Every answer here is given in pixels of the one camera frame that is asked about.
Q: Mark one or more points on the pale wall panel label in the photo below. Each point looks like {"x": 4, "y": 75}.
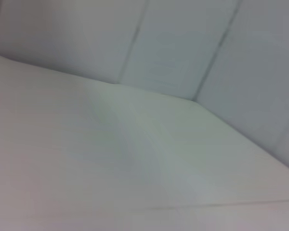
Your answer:
{"x": 167, "y": 72}

